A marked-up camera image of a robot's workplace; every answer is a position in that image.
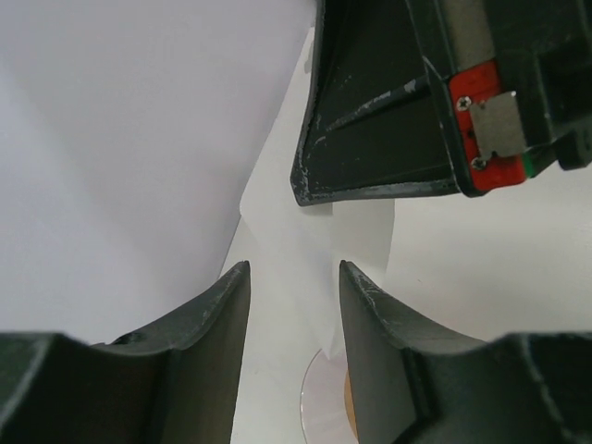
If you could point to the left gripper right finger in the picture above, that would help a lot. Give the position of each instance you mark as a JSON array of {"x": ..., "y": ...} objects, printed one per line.
[{"x": 416, "y": 381}]

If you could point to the pink cone coffee filter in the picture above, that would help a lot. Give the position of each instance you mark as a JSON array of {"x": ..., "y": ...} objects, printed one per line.
[{"x": 323, "y": 406}]

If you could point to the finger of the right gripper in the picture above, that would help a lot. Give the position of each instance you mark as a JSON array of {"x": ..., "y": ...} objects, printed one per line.
[{"x": 370, "y": 128}]

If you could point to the white paper coffee filter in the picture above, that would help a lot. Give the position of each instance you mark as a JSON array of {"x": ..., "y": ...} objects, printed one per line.
[{"x": 305, "y": 246}]

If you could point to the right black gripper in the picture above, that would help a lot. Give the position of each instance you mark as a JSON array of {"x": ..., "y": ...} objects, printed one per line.
[{"x": 511, "y": 84}]

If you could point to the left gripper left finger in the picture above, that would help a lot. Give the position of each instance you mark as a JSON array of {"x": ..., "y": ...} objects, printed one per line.
[{"x": 174, "y": 380}]

